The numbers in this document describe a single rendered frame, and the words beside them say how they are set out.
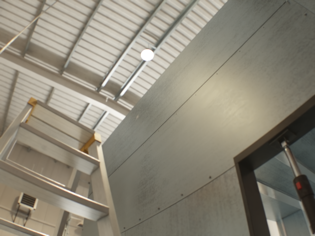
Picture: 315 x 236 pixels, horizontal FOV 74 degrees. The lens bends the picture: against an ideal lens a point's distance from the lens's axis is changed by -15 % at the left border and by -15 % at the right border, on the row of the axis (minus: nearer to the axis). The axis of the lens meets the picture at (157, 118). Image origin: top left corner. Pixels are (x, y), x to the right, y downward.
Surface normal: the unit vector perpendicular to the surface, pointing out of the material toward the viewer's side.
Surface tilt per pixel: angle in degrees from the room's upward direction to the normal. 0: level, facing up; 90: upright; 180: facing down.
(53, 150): 180
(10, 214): 90
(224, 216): 90
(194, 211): 90
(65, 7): 176
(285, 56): 90
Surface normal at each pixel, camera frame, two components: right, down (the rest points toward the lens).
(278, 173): 0.00, 0.68
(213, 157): -0.81, -0.43
